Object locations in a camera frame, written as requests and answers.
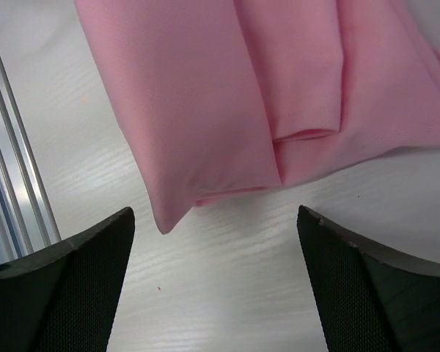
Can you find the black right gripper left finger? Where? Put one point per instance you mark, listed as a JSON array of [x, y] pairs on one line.
[[65, 296]]

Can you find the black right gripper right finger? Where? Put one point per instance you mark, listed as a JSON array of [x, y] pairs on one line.
[[370, 297]]

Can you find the pink t shirt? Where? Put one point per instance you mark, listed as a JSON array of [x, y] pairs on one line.
[[221, 97]]

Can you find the aluminium mounting rail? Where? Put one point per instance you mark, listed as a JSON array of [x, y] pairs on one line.
[[28, 221]]

